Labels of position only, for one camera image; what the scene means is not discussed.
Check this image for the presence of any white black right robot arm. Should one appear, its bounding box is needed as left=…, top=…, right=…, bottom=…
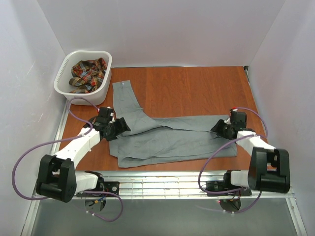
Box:
left=211, top=108, right=290, bottom=194

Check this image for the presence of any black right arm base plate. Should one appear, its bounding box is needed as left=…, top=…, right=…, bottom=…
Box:
left=201, top=180, right=252, bottom=197

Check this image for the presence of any grey long sleeve shirt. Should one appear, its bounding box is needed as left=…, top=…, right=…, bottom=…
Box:
left=109, top=81, right=228, bottom=168

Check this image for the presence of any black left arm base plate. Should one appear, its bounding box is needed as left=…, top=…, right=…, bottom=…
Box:
left=100, top=181, right=120, bottom=195

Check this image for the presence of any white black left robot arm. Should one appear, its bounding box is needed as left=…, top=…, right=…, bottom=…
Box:
left=35, top=107, right=130, bottom=203

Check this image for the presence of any plaid long sleeve shirt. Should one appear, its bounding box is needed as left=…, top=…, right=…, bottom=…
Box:
left=68, top=58, right=107, bottom=94

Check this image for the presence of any aluminium rail frame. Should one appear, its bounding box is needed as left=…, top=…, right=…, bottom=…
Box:
left=22, top=171, right=307, bottom=236

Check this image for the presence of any white plastic laundry basket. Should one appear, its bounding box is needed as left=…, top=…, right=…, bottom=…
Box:
left=54, top=50, right=112, bottom=105

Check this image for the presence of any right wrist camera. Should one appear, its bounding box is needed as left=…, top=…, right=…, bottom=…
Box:
left=224, top=107, right=238, bottom=124

